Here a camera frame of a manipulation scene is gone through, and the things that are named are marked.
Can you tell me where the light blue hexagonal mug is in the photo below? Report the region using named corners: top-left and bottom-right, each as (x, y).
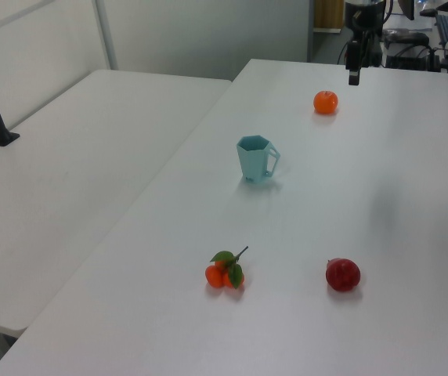
top-left (235, 135), bottom-right (282, 185)

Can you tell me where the red wax apple fruit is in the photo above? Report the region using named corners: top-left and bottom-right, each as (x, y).
top-left (324, 257), bottom-right (362, 294)

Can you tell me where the grey partition frame post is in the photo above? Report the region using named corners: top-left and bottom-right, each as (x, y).
top-left (93, 0), bottom-right (120, 72)

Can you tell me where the black computer monitor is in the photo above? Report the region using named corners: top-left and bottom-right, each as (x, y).
top-left (399, 0), bottom-right (416, 21)

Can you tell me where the yellow wooden cabinet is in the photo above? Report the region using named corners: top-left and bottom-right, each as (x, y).
top-left (313, 0), bottom-right (345, 33)

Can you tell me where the white side table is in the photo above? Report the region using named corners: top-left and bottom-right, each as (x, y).
top-left (0, 69), bottom-right (233, 338)

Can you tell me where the kumquat cluster with leaves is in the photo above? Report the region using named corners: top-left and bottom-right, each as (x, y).
top-left (204, 245), bottom-right (250, 291)

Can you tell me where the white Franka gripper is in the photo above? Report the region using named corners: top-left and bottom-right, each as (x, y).
top-left (345, 38), bottom-right (366, 87)

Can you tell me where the round orange fruit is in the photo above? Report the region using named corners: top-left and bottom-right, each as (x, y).
top-left (313, 89), bottom-right (340, 115)

